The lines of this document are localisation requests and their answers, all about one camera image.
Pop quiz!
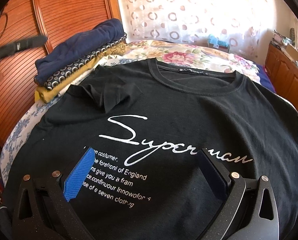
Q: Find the black printed t-shirt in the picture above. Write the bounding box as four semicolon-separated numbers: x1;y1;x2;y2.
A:
3;59;298;239

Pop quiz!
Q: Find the patterned navy folded garment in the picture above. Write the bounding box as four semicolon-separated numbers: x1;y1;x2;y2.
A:
43;33;127;90

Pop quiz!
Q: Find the mustard yellow folded garment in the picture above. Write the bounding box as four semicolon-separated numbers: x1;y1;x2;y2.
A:
34;41;126;103

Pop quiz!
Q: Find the blue floral white bedsheet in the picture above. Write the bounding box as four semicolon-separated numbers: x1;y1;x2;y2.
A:
0;55;147;186

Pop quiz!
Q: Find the wooden slatted wardrobe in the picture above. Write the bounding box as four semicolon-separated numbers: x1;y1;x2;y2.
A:
0;0;120;152

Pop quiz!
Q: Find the navy blue blanket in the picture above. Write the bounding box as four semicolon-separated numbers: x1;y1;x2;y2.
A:
256;64;276;93

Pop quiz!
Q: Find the wooden sideboard cabinet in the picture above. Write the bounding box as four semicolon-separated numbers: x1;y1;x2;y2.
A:
264;44;298;111

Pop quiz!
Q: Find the cardboard box on sideboard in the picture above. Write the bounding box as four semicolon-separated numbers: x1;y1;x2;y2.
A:
285;43;298;62

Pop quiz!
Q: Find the colourful floral bed cover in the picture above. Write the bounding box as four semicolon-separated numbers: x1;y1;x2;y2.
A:
121;39;262;83

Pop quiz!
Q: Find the light blue box on bed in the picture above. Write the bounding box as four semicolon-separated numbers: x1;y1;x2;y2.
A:
207;35;230;53

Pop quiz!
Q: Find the white circle-pattern curtain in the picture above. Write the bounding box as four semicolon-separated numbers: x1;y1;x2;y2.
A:
119;0;276;57

